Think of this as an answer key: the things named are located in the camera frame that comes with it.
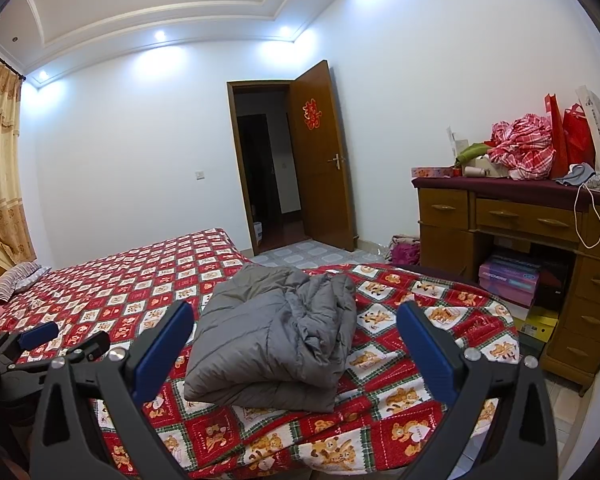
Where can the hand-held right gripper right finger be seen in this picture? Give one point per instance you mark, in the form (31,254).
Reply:
(425,350)

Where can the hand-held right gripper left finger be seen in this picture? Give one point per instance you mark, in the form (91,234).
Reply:
(165,345)

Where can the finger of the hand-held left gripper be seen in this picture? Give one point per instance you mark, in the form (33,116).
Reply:
(40,335)
(92,345)

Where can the grey puffer jacket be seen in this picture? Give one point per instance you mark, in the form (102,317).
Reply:
(265,330)

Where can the striped grey pillow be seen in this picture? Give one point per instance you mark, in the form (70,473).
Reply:
(20,280)

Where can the red checked printed bedspread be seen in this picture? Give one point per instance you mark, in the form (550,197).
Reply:
(130,280)

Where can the pink cloth pile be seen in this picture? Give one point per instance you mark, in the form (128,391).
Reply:
(405,249)

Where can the purple shoe box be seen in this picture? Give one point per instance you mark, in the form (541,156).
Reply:
(510,280)

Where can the yellow cardboard box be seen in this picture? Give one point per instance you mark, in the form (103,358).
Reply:
(540,325)

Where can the small wooden desk drawer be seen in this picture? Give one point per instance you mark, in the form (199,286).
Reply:
(442,209)

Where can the white box in hallway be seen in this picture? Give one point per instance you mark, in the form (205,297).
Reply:
(257,234)

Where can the black box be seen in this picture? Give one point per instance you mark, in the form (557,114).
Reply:
(554,282)

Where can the yellow patterned curtain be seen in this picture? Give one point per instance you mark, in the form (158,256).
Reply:
(2,175)

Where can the wide wooden desk drawer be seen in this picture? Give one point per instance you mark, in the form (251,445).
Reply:
(525,217)

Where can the flat pink box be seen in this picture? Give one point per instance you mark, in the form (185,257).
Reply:
(432,172)

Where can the brown wooden door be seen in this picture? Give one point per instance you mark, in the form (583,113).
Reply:
(320,200)

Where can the green cloth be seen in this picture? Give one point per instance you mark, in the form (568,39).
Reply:
(472,154)

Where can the clear plastic bag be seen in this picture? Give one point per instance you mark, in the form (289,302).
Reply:
(456,145)

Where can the red plaid cloth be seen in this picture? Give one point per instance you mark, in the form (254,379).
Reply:
(522,147)

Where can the grey cloth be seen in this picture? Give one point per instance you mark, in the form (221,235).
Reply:
(577,174)

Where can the tall red gift bag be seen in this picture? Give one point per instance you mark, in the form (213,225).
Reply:
(556,135)

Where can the red paper door decoration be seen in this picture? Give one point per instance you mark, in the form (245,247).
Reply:
(311,115)

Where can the red shopping bag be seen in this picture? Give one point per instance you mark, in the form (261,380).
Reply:
(579,135)

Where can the black curtain rod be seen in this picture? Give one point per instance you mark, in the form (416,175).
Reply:
(5,62)

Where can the white printed tote bag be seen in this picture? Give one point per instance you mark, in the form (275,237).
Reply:
(597,130)

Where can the dark wooden door frame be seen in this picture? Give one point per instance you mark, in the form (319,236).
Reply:
(232,170)

